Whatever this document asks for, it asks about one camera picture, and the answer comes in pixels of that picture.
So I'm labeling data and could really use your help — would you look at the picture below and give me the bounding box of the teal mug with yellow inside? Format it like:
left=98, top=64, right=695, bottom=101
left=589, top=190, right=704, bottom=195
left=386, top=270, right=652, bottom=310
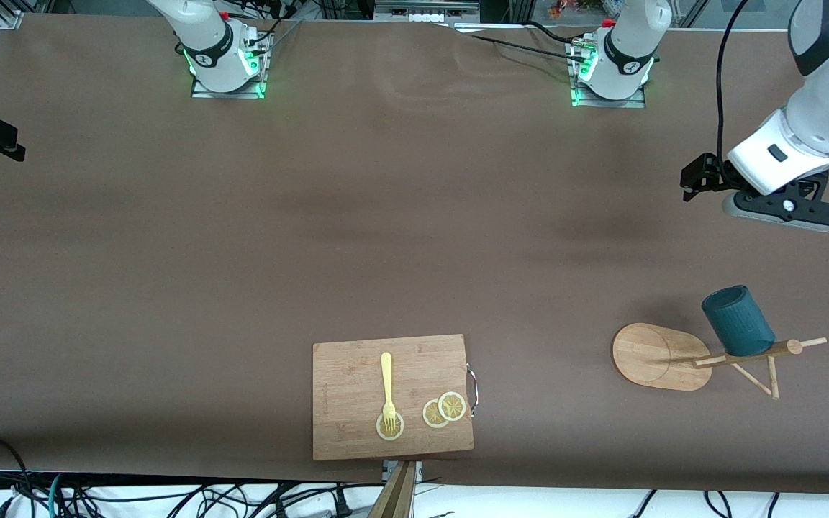
left=701, top=285, right=776, bottom=357

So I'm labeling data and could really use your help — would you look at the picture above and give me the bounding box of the wooden cup rack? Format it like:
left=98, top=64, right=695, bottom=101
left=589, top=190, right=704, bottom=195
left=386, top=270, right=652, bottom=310
left=612, top=322, right=828, bottom=401

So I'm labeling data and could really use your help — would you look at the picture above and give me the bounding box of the white power strip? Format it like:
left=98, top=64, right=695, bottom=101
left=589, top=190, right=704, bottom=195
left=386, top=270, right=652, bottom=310
left=373, top=0, right=481, bottom=24

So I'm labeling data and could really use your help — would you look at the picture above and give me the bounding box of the yellow plastic fork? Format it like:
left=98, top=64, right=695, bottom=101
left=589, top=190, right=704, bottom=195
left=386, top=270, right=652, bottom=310
left=380, top=352, right=398, bottom=437

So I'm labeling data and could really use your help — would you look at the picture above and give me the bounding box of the wooden cutting board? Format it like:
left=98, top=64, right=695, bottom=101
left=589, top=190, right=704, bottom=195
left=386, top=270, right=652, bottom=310
left=312, top=333, right=479, bottom=462

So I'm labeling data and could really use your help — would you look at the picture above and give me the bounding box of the wooden beam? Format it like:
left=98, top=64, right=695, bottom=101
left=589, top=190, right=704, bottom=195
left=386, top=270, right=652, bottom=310
left=366, top=460, right=417, bottom=518

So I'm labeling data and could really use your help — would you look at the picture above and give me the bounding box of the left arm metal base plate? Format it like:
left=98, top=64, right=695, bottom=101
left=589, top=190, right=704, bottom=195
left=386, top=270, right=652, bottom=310
left=569, top=36, right=647, bottom=109

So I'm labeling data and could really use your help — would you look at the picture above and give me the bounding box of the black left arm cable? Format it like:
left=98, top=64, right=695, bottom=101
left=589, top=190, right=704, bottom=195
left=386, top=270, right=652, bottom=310
left=715, top=0, right=753, bottom=158

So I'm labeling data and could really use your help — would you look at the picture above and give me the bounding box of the short black table cable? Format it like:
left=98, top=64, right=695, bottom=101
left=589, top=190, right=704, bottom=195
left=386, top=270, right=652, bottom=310
left=526, top=20, right=581, bottom=45

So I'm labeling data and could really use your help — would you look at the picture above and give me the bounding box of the long black table cable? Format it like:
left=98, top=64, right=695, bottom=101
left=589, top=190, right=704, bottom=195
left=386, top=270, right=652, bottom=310
left=466, top=32, right=589, bottom=64

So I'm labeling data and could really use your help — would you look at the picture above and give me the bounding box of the teal floor cable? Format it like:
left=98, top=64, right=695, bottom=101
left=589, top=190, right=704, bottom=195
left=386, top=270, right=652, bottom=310
left=46, top=471, right=68, bottom=518

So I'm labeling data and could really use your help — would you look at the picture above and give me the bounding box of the small metal bracket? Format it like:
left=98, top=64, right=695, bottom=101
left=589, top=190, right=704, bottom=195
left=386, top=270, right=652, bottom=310
left=382, top=460, right=424, bottom=484

